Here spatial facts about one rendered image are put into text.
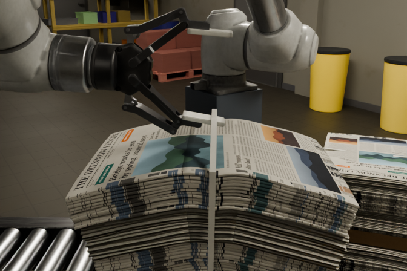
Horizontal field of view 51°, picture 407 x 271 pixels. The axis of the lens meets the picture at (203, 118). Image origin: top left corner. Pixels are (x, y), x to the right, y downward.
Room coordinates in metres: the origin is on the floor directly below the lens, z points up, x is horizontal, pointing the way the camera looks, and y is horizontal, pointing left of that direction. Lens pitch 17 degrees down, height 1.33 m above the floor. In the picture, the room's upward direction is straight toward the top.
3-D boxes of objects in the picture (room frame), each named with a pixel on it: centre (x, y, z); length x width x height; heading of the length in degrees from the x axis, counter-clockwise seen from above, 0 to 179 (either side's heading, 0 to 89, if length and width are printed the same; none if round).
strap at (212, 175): (0.69, -0.02, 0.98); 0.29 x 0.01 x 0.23; 178
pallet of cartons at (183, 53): (7.06, 0.43, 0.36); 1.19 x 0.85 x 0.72; 124
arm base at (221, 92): (1.50, -0.05, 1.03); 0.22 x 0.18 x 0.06; 124
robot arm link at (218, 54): (1.51, -0.08, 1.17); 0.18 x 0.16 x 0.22; 64
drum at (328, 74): (4.92, -1.45, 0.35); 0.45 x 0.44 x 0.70; 124
